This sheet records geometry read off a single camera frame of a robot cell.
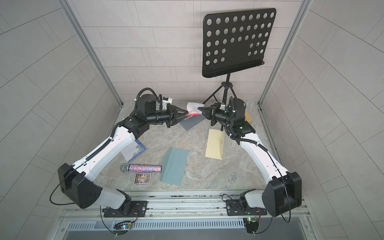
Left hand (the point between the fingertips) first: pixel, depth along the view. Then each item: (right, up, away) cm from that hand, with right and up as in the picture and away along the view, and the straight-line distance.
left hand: (190, 113), depth 67 cm
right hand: (+3, +2, +1) cm, 4 cm away
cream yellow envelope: (+14, -22, +28) cm, 38 cm away
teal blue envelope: (-11, -29, +20) cm, 37 cm away
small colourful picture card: (-26, -35, +12) cm, 45 cm away
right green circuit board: (+28, -52, +2) cm, 59 cm away
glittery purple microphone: (-36, -29, +14) cm, 49 cm away
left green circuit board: (-30, -51, -1) cm, 59 cm away
